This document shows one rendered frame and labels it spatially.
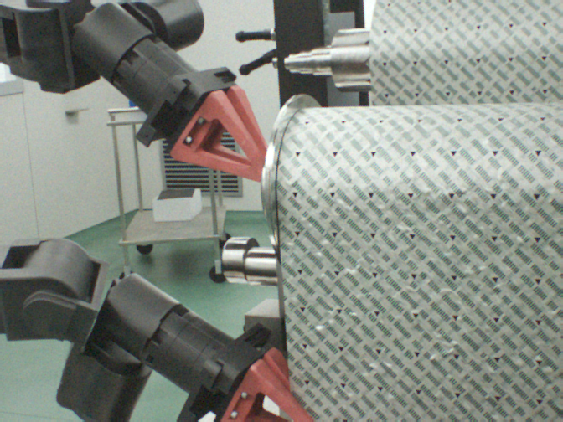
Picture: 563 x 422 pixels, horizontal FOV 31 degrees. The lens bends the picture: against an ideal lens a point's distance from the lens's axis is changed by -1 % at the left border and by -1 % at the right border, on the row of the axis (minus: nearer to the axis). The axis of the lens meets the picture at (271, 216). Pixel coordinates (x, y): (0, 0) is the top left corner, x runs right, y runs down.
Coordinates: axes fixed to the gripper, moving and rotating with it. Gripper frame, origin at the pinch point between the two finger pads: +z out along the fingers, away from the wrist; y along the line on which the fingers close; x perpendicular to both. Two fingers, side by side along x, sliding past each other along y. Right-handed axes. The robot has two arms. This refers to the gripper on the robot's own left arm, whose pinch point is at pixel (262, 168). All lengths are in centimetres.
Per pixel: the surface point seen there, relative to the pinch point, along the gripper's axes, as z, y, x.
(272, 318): 8.4, 0.8, -9.6
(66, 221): -196, -462, -309
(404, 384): 20.1, 8.1, -2.5
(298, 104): 0.0, 2.5, 7.2
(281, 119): 0.4, 5.9, 6.6
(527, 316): 23.4, 8.1, 7.8
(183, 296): -82, -364, -234
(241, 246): 2.3, -0.5, -7.0
